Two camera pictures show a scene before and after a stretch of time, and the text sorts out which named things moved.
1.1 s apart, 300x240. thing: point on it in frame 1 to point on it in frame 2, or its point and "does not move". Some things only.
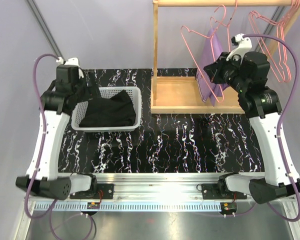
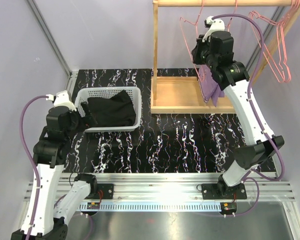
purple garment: x=212 y=52 does not move
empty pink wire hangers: x=271 y=36 does not move
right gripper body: x=227 y=72 to x=202 y=55
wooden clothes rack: x=179 y=95 does not move
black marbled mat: x=165 y=143 does not move
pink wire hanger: x=210 y=37 to x=188 y=46
